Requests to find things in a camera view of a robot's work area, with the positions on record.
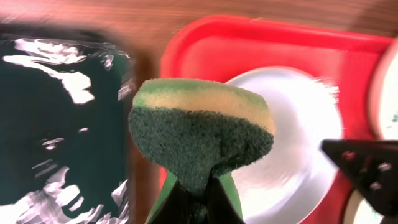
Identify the red plastic tray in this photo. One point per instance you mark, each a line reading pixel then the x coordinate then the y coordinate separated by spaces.
pixel 223 47

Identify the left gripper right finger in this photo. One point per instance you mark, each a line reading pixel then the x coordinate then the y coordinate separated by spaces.
pixel 220 210

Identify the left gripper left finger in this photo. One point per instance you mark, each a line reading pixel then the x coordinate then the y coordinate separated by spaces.
pixel 175 209

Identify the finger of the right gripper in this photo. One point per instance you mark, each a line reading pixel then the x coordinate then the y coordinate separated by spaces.
pixel 371 167

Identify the green scrubbing sponge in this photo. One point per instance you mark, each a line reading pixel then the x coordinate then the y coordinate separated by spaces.
pixel 198 130

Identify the black rectangular tray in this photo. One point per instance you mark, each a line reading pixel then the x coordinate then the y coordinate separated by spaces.
pixel 63 127

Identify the light blue plate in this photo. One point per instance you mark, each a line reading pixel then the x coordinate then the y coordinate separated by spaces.
pixel 370 208

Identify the white plate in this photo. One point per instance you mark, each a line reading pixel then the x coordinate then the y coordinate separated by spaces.
pixel 287 184
pixel 382 99

